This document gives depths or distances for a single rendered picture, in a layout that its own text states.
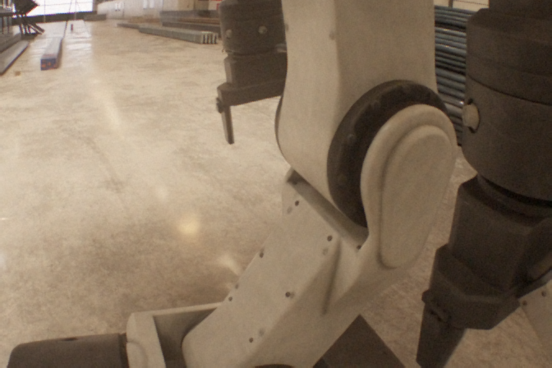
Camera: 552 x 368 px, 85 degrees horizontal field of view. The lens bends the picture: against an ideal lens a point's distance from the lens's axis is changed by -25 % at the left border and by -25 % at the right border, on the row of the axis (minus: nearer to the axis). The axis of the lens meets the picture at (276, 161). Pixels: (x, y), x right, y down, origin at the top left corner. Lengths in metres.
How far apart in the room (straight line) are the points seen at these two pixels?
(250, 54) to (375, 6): 0.26
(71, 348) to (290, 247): 0.30
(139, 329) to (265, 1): 0.47
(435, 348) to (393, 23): 0.25
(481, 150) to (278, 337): 0.32
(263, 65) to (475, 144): 0.41
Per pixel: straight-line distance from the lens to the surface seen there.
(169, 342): 0.59
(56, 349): 0.50
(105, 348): 0.49
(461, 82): 2.74
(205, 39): 8.04
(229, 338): 0.48
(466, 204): 0.19
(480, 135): 0.18
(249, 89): 0.54
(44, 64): 5.55
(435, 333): 0.22
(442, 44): 2.89
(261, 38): 0.52
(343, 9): 0.30
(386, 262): 0.36
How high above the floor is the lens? 0.72
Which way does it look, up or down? 22 degrees down
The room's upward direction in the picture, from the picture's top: 5 degrees clockwise
